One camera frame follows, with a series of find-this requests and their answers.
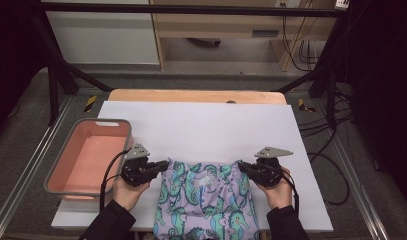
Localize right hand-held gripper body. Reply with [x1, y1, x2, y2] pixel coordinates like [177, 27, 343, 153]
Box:
[253, 146, 294, 188]

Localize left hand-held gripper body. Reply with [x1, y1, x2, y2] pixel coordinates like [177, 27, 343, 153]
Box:
[120, 143, 156, 187]

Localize pink basket with grey rim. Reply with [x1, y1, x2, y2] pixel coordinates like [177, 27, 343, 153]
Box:
[44, 118, 133, 201]

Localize purple seahorse print swimsuit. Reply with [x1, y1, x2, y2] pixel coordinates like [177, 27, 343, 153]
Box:
[153, 158, 260, 240]

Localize person's left hand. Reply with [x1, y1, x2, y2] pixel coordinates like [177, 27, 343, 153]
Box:
[111, 177, 152, 213]

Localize person's right hand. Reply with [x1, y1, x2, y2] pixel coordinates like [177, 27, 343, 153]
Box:
[255, 167, 294, 211]

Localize white board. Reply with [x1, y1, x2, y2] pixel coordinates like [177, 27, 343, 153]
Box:
[50, 100, 335, 233]

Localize yellow clamp right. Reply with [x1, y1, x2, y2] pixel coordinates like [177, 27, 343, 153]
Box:
[297, 97, 317, 113]

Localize yellow clamp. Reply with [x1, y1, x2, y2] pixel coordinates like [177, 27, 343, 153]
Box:
[84, 95, 98, 113]
[297, 97, 317, 113]

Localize wooden table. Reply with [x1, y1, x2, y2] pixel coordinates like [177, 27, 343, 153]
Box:
[107, 88, 288, 105]

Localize yellow clamp left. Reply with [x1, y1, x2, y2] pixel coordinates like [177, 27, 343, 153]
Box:
[84, 95, 98, 113]

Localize black metal stand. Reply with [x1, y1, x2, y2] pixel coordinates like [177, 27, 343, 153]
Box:
[274, 16, 350, 129]
[30, 13, 114, 127]

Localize white cabinet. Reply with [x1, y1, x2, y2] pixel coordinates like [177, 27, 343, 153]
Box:
[45, 0, 160, 65]

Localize light wooden desk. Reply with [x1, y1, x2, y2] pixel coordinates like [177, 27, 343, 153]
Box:
[149, 0, 339, 72]

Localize black metal crossbar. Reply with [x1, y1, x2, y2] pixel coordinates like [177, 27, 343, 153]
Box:
[40, 1, 345, 18]

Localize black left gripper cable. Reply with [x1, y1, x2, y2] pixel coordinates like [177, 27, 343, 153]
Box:
[99, 148, 132, 213]

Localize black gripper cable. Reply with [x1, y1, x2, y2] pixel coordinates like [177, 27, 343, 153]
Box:
[99, 148, 132, 213]
[280, 169, 301, 214]

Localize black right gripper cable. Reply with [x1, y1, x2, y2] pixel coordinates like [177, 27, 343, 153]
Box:
[280, 169, 301, 214]

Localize bundle of black floor cables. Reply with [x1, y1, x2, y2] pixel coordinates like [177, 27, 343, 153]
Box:
[297, 87, 355, 138]

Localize black looped floor cable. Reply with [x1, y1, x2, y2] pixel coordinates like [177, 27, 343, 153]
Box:
[307, 136, 351, 206]

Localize aluminium floor rail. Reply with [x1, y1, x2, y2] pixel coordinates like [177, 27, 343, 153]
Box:
[330, 133, 390, 240]
[0, 96, 74, 240]

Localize black cables under desk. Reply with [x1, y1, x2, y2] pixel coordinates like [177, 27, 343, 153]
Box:
[282, 16, 320, 72]

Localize yellow cable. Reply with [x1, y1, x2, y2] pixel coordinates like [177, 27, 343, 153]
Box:
[284, 0, 315, 72]

